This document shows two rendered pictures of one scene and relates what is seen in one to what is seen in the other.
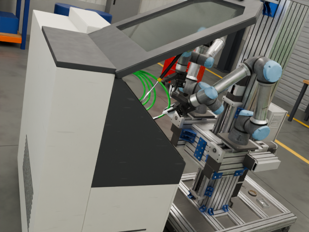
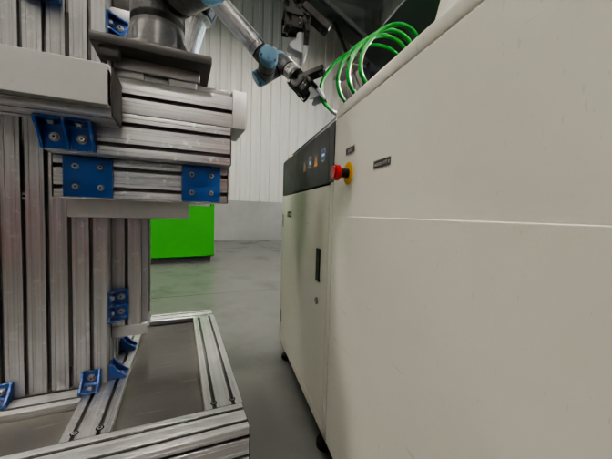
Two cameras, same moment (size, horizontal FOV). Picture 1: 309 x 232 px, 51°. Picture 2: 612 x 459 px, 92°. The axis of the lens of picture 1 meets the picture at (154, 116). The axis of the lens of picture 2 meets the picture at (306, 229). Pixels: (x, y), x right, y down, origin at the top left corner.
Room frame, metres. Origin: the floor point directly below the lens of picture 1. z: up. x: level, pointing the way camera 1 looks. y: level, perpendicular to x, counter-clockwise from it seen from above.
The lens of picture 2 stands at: (3.17, 0.18, 0.70)
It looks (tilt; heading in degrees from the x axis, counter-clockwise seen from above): 3 degrees down; 193
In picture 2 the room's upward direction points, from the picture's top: 2 degrees clockwise
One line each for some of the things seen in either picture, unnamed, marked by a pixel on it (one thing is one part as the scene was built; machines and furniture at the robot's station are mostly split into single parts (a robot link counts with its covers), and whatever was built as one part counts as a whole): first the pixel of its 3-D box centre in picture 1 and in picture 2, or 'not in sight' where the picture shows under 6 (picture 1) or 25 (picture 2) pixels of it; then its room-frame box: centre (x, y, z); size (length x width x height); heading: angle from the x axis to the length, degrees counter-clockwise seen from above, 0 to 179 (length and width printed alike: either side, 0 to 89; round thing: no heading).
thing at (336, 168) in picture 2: not in sight; (341, 172); (2.49, 0.10, 0.80); 0.05 x 0.04 x 0.05; 29
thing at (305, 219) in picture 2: not in sight; (299, 280); (2.08, -0.10, 0.44); 0.65 x 0.02 x 0.68; 29
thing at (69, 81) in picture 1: (49, 132); not in sight; (2.04, 0.70, 0.75); 1.40 x 0.28 x 1.50; 29
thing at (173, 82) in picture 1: (179, 78); (296, 15); (2.22, -0.10, 1.35); 0.09 x 0.08 x 0.12; 119
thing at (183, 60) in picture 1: (184, 56); not in sight; (2.22, -0.09, 1.50); 0.09 x 0.08 x 0.11; 163
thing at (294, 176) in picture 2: not in sight; (306, 169); (2.08, -0.08, 0.87); 0.62 x 0.04 x 0.16; 29
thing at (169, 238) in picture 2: not in sight; (173, 214); (-0.53, -2.68, 0.65); 0.95 x 0.86 x 1.30; 135
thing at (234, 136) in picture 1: (240, 134); not in sight; (2.16, -0.63, 1.09); 0.15 x 0.15 x 0.10
